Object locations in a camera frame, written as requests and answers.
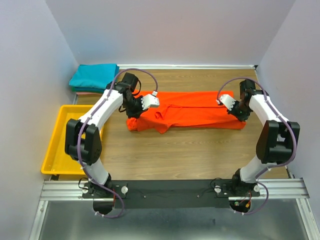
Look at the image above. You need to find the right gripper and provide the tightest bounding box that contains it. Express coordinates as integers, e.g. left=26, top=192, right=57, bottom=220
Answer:
left=226, top=100, right=251, bottom=123

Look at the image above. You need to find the white table edge strip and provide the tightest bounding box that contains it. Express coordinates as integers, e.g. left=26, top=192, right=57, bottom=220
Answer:
left=118, top=64, right=256, bottom=70

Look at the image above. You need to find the aluminium frame rail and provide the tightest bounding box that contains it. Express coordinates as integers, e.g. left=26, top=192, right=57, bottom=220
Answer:
left=29, top=178, right=320, bottom=240

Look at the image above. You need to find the orange t shirt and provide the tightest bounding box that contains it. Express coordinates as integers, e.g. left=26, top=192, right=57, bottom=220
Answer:
left=126, top=91, right=246, bottom=134

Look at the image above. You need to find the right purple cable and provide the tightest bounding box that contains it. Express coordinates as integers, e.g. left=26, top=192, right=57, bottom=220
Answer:
left=216, top=76, right=298, bottom=216

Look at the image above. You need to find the pink folded t shirt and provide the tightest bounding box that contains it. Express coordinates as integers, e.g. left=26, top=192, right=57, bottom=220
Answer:
left=75, top=91, right=103, bottom=96

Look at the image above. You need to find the yellow plastic bin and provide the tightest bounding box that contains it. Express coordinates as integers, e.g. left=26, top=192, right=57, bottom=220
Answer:
left=41, top=104, right=92, bottom=176

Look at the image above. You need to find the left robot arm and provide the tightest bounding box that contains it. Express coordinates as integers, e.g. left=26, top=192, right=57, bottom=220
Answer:
left=64, top=69, right=160, bottom=198

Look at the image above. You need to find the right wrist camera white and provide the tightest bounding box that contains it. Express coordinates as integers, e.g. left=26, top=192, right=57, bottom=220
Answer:
left=216, top=94, right=236, bottom=111

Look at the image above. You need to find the teal folded t shirt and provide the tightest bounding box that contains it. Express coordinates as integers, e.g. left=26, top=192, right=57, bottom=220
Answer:
left=69, top=63, right=120, bottom=90

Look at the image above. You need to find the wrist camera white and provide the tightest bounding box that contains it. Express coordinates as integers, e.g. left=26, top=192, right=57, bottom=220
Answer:
left=216, top=94, right=236, bottom=111
left=141, top=94, right=160, bottom=110

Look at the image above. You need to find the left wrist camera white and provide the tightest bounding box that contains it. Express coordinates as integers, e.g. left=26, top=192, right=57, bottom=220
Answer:
left=141, top=94, right=160, bottom=110

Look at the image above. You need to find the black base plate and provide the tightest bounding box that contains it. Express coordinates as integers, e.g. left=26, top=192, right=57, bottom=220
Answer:
left=80, top=177, right=260, bottom=215

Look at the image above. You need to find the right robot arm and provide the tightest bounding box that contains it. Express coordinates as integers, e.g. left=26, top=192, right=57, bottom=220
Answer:
left=224, top=78, right=300, bottom=196

